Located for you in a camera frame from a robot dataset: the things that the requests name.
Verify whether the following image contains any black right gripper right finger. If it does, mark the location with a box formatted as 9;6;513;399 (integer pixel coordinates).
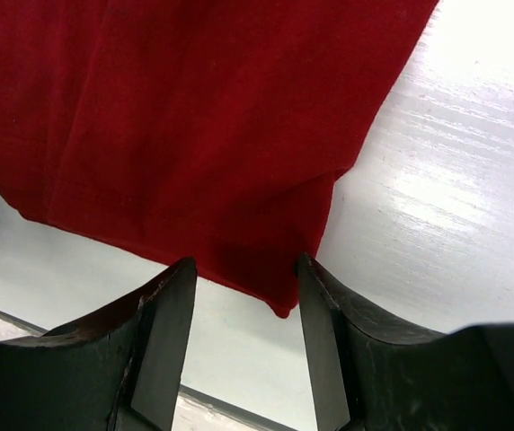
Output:
296;255;514;430

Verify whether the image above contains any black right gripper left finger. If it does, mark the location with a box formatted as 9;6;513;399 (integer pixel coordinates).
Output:
0;258;197;430

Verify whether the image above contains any dark red t shirt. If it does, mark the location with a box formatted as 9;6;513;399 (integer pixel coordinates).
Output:
0;0;435;318

